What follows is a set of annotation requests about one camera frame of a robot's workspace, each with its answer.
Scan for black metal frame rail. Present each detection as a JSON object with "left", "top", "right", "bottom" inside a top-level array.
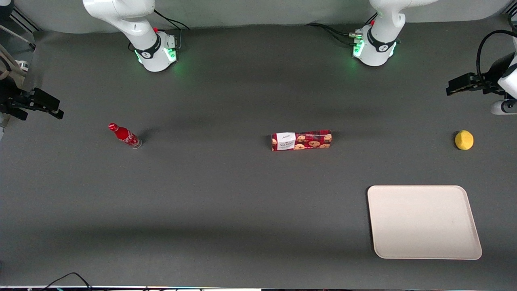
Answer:
[{"left": 0, "top": 6, "right": 42, "bottom": 51}]

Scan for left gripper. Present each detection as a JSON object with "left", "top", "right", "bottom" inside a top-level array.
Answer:
[{"left": 446, "top": 61, "right": 517, "bottom": 100}]

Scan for yellow lemon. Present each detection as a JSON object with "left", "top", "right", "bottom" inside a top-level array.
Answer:
[{"left": 454, "top": 129, "right": 475, "bottom": 151}]

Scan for red cola bottle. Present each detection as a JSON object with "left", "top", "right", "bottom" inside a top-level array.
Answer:
[{"left": 108, "top": 122, "right": 143, "bottom": 150}]

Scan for black base cable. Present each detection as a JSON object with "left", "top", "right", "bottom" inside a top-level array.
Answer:
[
  {"left": 321, "top": 27, "right": 361, "bottom": 46},
  {"left": 153, "top": 9, "right": 191, "bottom": 31},
  {"left": 304, "top": 23, "right": 361, "bottom": 38}
]

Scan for red cookie box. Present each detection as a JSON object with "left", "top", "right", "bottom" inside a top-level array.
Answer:
[{"left": 271, "top": 129, "right": 333, "bottom": 152}]

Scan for black cable at table edge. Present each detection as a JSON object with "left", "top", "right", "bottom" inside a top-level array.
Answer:
[{"left": 40, "top": 272, "right": 94, "bottom": 291}]

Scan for cream plastic tray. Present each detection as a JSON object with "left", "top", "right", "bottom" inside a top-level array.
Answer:
[{"left": 367, "top": 185, "right": 483, "bottom": 260}]

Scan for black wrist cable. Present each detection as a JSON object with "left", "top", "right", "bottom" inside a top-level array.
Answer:
[{"left": 476, "top": 29, "right": 517, "bottom": 81}]

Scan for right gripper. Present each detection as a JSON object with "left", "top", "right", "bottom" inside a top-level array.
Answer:
[{"left": 0, "top": 78, "right": 65, "bottom": 122}]

